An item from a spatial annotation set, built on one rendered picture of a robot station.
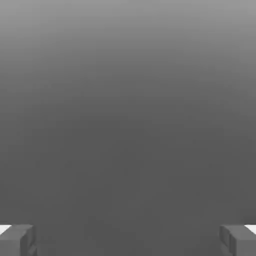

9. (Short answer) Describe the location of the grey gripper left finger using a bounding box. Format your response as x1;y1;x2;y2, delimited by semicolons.
0;223;38;256

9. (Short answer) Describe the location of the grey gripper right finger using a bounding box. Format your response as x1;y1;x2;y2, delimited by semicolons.
218;223;256;256

